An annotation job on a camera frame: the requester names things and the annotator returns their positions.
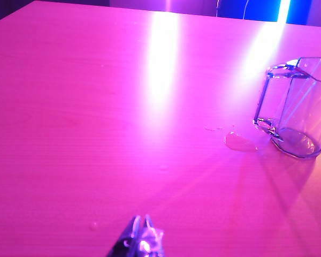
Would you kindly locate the small water puddle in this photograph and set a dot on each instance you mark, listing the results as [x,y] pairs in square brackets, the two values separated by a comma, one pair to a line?
[238,142]

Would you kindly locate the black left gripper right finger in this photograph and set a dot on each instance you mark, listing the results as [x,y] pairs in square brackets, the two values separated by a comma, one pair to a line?
[151,243]

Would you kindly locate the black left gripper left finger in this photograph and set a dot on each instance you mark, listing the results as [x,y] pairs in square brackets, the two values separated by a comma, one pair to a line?
[127,243]

